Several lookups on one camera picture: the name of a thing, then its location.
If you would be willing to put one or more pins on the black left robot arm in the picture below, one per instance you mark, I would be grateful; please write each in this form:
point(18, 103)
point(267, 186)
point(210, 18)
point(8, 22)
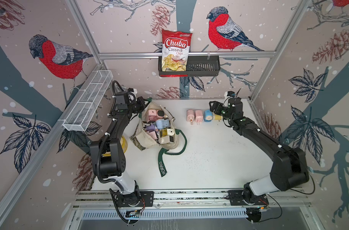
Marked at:
point(111, 169)

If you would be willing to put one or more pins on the cream pencil sharpener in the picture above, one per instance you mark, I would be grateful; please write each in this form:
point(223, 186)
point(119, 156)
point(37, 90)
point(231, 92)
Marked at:
point(167, 136)

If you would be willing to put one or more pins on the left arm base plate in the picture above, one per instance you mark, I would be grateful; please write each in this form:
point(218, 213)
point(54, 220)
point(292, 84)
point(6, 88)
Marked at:
point(133, 200)

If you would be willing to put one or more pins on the light blue pencil sharpener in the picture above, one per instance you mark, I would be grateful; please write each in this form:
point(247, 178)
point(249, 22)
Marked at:
point(163, 123)

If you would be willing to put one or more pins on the red Chuba cassava chips bag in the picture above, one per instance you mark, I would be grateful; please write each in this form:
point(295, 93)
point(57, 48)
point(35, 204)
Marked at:
point(175, 52)

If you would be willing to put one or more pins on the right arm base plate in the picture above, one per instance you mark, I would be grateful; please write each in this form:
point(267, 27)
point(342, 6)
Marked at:
point(242, 198)

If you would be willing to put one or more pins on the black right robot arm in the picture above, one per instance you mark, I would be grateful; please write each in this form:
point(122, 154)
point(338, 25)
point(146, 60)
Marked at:
point(289, 168)

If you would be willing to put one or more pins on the white wire mesh shelf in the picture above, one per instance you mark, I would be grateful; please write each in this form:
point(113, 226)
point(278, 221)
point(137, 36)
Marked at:
point(83, 111)

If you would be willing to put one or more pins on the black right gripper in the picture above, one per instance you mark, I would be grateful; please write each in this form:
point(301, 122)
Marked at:
point(217, 105)

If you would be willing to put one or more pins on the yellow bowl with buns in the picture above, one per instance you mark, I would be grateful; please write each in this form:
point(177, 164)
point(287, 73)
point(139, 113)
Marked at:
point(124, 146)

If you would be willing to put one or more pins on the cream green-handled tote bag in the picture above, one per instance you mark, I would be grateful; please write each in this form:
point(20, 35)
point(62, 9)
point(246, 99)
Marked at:
point(144, 140)

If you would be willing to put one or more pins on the black wire wall basket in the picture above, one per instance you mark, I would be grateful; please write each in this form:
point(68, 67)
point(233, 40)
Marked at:
point(197, 66)

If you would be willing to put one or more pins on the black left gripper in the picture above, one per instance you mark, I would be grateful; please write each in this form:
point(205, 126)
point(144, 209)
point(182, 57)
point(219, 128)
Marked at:
point(140, 100)

